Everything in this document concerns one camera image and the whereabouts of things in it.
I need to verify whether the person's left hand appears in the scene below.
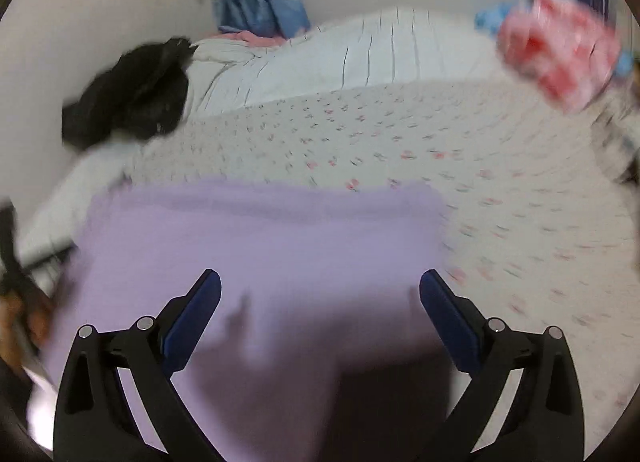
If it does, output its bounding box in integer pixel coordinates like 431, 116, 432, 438
0, 287, 56, 378

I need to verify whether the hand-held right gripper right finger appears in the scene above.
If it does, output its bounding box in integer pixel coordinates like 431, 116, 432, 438
419, 269, 586, 462

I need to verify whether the light blue printed cloth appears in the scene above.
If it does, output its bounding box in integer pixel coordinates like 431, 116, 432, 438
472, 2, 516, 36

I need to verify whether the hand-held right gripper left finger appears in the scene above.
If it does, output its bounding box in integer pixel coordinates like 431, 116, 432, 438
52, 268, 223, 462

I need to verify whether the white striped quilt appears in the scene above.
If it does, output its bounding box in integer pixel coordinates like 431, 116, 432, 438
15, 5, 506, 273

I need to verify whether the purple two-tone jacket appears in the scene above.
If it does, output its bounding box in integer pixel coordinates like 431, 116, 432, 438
25, 179, 451, 462

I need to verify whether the black puffer jacket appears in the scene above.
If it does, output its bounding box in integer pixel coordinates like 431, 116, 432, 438
61, 36, 198, 150

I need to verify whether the pink checked plastic bag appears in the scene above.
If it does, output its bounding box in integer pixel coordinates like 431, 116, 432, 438
495, 0, 626, 116

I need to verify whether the pink cloth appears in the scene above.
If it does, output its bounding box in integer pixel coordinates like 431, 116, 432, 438
217, 30, 286, 48

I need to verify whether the cherry print bed sheet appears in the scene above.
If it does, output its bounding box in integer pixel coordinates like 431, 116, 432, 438
125, 77, 640, 453

